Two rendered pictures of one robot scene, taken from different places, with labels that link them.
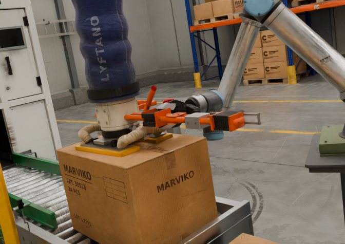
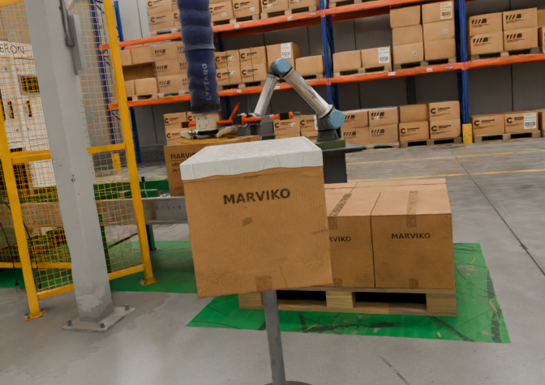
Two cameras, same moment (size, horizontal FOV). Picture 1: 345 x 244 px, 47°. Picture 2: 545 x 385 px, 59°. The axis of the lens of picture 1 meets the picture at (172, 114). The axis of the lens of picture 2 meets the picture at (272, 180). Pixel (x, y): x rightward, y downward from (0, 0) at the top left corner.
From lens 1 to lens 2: 227 cm
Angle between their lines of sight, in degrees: 28
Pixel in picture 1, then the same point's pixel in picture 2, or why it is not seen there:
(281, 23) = (293, 77)
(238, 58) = (267, 96)
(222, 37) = (139, 118)
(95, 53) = (203, 84)
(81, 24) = (195, 67)
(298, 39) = (301, 86)
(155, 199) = not seen: hidden behind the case
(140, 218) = not seen: hidden behind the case
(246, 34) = (271, 83)
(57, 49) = not seen: outside the picture
